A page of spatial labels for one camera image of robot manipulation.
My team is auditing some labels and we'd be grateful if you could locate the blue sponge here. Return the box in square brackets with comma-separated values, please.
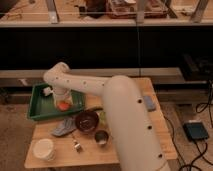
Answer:
[144, 96, 156, 112]

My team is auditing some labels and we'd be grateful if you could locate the white dish brush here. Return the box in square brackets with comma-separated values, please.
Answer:
[42, 87, 53, 96]

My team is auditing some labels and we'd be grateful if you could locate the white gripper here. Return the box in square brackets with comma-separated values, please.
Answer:
[53, 87, 72, 108]

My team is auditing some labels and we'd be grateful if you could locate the blue foot pedal box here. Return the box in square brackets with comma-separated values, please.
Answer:
[183, 122, 209, 141]

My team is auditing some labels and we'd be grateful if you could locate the light green cup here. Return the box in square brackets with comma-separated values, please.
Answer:
[99, 111, 107, 126]

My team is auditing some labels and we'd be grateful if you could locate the gray crumpled cloth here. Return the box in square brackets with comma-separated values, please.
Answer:
[51, 117, 76, 137]

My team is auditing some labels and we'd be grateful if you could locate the green plastic tray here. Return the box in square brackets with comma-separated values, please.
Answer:
[27, 83, 85, 121]

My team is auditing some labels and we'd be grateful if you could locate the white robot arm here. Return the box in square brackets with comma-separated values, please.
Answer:
[43, 62, 170, 171]

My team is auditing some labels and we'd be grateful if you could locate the purple bowl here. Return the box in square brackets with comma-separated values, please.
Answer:
[75, 111, 99, 134]

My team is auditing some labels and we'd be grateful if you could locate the small metal cup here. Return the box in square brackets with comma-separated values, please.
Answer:
[95, 130, 109, 146]

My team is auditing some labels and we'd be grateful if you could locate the orange apple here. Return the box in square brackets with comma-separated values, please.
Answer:
[58, 102, 70, 111]

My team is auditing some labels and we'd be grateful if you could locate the black cable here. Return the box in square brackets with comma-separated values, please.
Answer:
[163, 79, 213, 171]

